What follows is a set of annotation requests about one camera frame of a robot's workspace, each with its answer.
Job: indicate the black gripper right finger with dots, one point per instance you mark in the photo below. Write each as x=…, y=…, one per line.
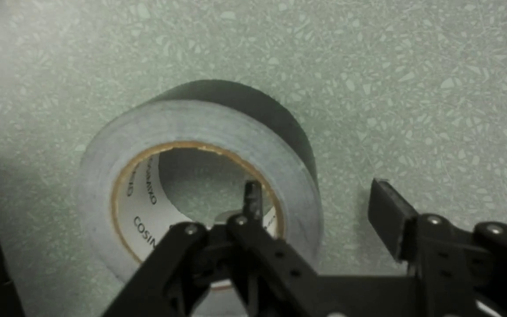
x=440, y=258

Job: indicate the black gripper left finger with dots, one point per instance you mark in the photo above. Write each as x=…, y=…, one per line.
x=264, y=253

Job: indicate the black tape roll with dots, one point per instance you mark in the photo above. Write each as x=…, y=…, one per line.
x=206, y=126

